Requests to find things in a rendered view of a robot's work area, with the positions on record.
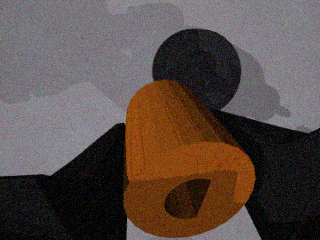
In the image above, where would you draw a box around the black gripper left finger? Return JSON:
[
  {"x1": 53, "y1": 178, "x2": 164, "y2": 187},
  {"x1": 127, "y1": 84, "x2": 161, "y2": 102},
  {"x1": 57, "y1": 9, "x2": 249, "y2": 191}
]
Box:
[{"x1": 0, "y1": 123, "x2": 128, "y2": 240}]

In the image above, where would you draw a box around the orange knob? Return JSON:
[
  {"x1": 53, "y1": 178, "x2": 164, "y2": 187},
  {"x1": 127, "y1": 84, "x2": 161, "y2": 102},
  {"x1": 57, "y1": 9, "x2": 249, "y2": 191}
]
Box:
[{"x1": 123, "y1": 80, "x2": 256, "y2": 239}]

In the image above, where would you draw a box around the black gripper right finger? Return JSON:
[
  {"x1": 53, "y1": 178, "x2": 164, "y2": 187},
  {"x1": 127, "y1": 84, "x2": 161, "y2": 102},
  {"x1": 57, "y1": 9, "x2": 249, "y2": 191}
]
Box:
[{"x1": 209, "y1": 109, "x2": 320, "y2": 240}]

